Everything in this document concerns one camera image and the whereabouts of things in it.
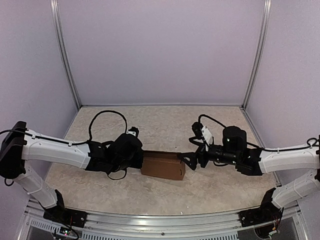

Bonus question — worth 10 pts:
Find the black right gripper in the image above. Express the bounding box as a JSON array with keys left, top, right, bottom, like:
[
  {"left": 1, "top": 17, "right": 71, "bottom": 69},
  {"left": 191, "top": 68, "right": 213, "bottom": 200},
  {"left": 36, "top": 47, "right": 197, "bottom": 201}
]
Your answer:
[{"left": 177, "top": 136, "right": 240, "bottom": 171}]

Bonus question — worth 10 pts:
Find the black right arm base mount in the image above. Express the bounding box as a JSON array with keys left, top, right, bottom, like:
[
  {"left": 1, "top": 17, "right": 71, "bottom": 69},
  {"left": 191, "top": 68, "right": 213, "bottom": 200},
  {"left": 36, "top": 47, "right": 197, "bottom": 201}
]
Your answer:
[{"left": 238, "top": 203, "right": 282, "bottom": 228}]

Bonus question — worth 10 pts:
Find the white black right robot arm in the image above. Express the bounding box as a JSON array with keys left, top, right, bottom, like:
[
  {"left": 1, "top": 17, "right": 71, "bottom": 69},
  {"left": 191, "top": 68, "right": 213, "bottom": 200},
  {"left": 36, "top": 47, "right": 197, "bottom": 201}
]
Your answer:
[{"left": 177, "top": 122, "right": 320, "bottom": 222}]

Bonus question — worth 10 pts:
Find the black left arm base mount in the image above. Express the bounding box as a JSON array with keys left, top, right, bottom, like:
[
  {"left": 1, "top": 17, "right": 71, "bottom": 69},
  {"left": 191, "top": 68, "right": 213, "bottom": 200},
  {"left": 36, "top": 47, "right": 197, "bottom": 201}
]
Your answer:
[{"left": 43, "top": 208, "right": 88, "bottom": 228}]

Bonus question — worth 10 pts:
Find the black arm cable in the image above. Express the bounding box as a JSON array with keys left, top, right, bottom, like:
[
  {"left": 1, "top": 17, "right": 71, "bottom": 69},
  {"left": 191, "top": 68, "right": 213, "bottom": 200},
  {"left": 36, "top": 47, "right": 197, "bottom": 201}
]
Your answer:
[
  {"left": 198, "top": 114, "right": 320, "bottom": 153},
  {"left": 0, "top": 109, "right": 129, "bottom": 187}
]

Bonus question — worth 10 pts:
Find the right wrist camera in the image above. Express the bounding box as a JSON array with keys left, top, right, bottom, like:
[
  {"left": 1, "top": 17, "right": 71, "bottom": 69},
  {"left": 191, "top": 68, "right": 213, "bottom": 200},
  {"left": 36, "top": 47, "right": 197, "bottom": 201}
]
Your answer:
[{"left": 191, "top": 122, "right": 214, "bottom": 152}]

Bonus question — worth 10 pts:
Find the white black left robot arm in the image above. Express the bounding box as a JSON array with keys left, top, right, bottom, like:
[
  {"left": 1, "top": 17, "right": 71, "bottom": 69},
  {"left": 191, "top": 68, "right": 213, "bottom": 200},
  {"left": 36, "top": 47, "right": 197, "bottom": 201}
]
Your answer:
[{"left": 0, "top": 121, "right": 144, "bottom": 223}]

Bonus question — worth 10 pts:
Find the aluminium front frame rail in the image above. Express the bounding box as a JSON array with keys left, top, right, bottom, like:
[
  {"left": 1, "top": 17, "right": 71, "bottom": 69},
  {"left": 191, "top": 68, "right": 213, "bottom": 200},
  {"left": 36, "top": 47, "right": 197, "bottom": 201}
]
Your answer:
[{"left": 14, "top": 199, "right": 311, "bottom": 240}]

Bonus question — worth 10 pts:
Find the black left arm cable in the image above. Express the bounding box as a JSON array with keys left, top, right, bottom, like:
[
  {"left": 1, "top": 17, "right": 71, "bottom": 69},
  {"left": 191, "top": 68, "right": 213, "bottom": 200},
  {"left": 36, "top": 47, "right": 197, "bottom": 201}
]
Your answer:
[{"left": 0, "top": 109, "right": 129, "bottom": 187}]

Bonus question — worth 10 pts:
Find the brown cardboard box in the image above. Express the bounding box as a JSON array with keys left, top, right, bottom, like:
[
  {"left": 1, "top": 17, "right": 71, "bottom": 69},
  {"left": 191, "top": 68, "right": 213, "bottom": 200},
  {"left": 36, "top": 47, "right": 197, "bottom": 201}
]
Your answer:
[{"left": 140, "top": 150, "right": 186, "bottom": 181}]

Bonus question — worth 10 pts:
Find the left aluminium corner post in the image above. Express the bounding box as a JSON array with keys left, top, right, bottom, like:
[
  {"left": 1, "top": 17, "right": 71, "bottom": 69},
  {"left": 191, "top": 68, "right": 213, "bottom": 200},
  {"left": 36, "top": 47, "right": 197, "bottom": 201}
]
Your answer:
[{"left": 49, "top": 0, "right": 83, "bottom": 109}]

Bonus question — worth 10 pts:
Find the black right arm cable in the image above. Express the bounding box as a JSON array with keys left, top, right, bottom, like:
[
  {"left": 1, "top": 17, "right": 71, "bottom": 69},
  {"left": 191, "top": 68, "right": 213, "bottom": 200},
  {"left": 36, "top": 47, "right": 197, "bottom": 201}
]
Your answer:
[{"left": 198, "top": 114, "right": 320, "bottom": 153}]

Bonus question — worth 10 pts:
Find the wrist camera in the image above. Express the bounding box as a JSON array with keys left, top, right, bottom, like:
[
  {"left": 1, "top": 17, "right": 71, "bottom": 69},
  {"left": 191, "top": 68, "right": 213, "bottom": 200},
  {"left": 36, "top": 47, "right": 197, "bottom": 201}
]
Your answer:
[
  {"left": 126, "top": 126, "right": 140, "bottom": 138},
  {"left": 191, "top": 122, "right": 214, "bottom": 152}
]

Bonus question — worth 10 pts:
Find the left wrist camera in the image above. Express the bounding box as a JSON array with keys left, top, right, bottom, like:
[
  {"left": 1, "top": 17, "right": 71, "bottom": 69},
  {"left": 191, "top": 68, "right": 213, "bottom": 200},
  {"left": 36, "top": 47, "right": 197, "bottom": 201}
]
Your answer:
[{"left": 126, "top": 126, "right": 140, "bottom": 138}]

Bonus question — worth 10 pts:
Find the right aluminium corner post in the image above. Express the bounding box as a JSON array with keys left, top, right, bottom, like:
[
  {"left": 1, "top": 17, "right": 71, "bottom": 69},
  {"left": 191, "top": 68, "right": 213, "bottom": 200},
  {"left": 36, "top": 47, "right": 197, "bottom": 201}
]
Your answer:
[{"left": 241, "top": 0, "right": 273, "bottom": 109}]

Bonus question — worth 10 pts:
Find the aluminium corner post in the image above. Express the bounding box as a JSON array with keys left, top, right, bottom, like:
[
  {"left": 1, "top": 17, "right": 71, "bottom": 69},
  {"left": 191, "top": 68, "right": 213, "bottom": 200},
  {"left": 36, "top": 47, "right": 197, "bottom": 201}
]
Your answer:
[
  {"left": 49, "top": 0, "right": 83, "bottom": 109},
  {"left": 241, "top": 0, "right": 273, "bottom": 109}
]

